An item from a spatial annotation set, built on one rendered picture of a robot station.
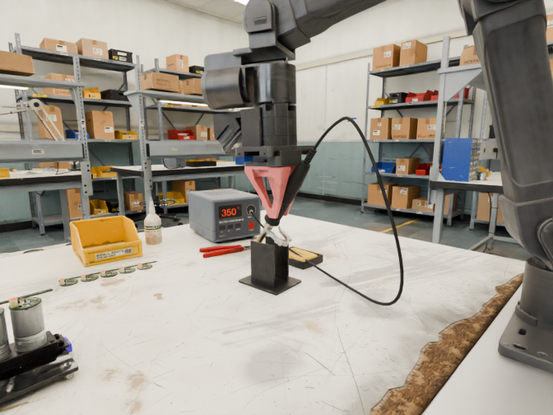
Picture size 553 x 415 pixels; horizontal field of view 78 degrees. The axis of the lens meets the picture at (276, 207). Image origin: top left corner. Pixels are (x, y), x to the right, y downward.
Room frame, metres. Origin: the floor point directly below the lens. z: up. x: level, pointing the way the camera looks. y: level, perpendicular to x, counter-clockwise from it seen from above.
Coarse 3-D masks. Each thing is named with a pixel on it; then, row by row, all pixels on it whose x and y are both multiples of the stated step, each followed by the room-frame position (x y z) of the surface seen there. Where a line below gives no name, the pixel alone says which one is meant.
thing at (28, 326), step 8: (24, 304) 0.29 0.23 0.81; (40, 304) 0.30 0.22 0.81; (16, 312) 0.28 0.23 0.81; (24, 312) 0.28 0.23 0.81; (32, 312) 0.29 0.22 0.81; (40, 312) 0.30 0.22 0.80; (16, 320) 0.28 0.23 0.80; (24, 320) 0.28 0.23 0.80; (32, 320) 0.29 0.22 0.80; (40, 320) 0.29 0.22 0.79; (16, 328) 0.28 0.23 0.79; (24, 328) 0.28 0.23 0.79; (32, 328) 0.29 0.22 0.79; (40, 328) 0.29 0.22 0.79; (16, 336) 0.28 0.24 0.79; (24, 336) 0.28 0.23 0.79; (32, 336) 0.29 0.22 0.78; (40, 336) 0.29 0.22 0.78; (16, 344) 0.28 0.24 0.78; (24, 344) 0.28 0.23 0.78; (32, 344) 0.29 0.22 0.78; (40, 344) 0.29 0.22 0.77
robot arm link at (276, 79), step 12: (264, 60) 0.49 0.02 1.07; (276, 60) 0.48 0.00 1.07; (252, 72) 0.50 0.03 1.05; (264, 72) 0.46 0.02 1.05; (276, 72) 0.45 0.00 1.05; (288, 72) 0.46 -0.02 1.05; (252, 84) 0.50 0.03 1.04; (264, 84) 0.46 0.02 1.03; (276, 84) 0.45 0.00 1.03; (288, 84) 0.46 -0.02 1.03; (252, 96) 0.49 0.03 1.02; (264, 96) 0.46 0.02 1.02; (276, 96) 0.45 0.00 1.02; (288, 96) 0.46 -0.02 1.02; (288, 108) 0.47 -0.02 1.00
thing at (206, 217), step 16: (192, 192) 0.79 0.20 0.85; (208, 192) 0.79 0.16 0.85; (224, 192) 0.79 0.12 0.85; (240, 192) 0.79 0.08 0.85; (192, 208) 0.78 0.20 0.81; (208, 208) 0.69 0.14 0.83; (224, 208) 0.69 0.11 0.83; (240, 208) 0.71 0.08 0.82; (256, 208) 0.73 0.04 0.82; (192, 224) 0.78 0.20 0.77; (208, 224) 0.70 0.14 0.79; (224, 224) 0.69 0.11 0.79; (240, 224) 0.71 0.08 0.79; (256, 224) 0.73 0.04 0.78; (224, 240) 0.69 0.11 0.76
